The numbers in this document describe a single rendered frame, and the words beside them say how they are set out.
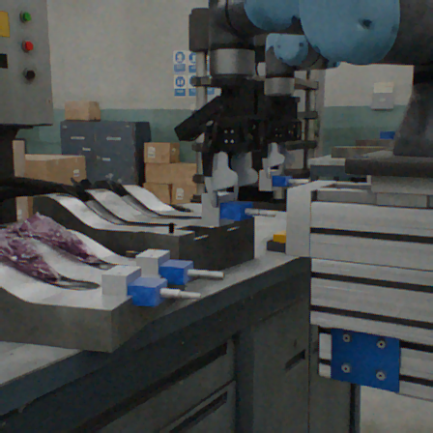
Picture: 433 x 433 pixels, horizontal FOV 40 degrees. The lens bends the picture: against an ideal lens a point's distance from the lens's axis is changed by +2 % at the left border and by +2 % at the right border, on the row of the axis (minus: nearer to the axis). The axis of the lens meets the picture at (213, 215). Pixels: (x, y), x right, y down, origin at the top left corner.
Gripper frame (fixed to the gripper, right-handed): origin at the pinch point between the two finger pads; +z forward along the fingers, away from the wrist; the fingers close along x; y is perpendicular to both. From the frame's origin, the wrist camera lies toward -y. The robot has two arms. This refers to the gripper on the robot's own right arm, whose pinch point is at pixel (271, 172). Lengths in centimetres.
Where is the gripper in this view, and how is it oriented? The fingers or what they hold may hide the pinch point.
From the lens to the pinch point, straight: 156.7
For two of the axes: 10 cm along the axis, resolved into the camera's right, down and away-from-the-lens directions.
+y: 8.7, 0.7, -4.9
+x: 4.9, -1.3, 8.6
